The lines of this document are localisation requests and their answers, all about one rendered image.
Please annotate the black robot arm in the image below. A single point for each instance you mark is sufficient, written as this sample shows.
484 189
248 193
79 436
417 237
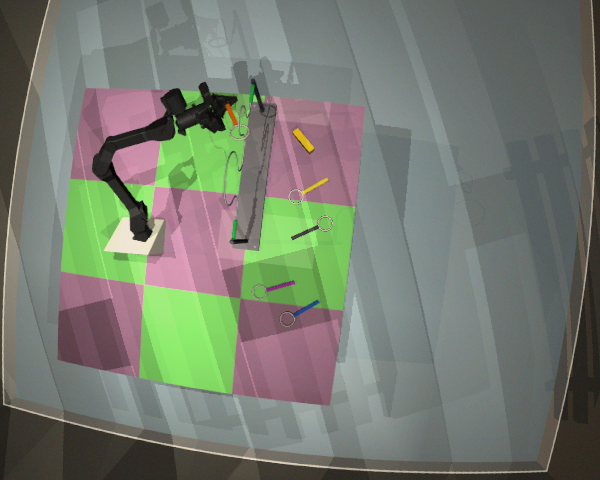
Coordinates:
160 130

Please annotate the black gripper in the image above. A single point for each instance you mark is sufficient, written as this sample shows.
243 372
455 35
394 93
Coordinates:
217 103

